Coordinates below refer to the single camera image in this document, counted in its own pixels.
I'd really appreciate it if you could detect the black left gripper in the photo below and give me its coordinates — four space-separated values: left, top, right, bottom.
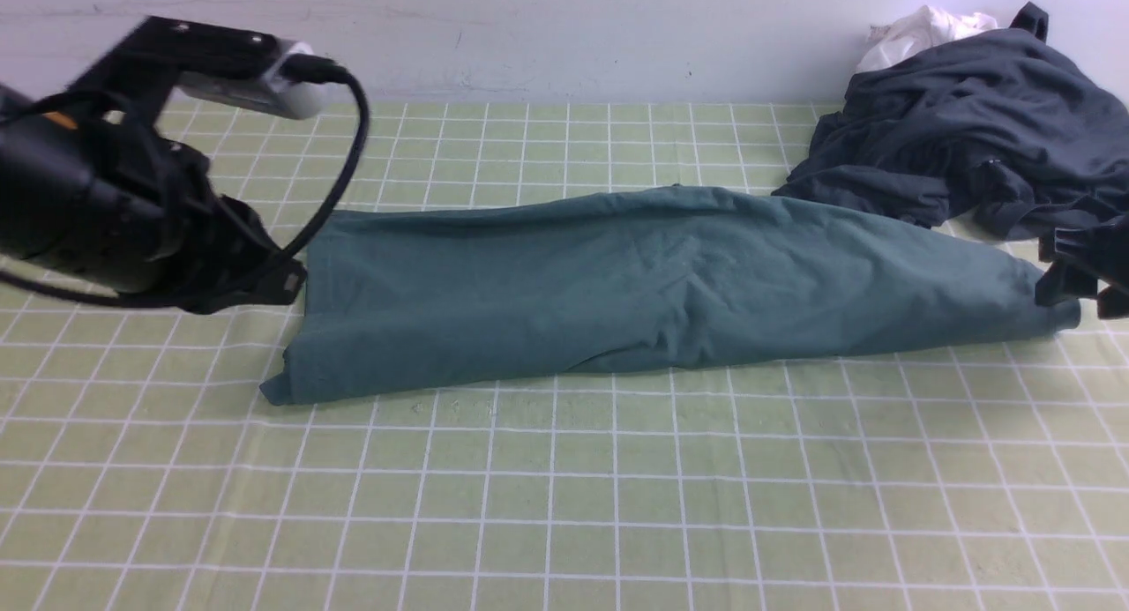
67 16 306 315

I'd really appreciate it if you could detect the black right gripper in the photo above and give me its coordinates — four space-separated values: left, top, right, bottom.
1034 213 1128 318

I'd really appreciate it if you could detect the green long-sleeve top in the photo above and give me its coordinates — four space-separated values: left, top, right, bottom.
259 185 1083 405

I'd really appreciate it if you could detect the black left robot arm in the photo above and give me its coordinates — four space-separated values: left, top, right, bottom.
1 16 325 315

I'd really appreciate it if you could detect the dark grey crumpled garment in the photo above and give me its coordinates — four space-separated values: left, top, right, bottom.
777 2 1128 241

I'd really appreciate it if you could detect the white crumpled garment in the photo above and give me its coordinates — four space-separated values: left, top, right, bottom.
854 5 999 75

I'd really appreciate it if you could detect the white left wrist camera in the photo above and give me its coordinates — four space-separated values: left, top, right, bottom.
178 40 330 121

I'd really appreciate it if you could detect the black camera cable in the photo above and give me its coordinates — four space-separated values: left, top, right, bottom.
0 54 371 309

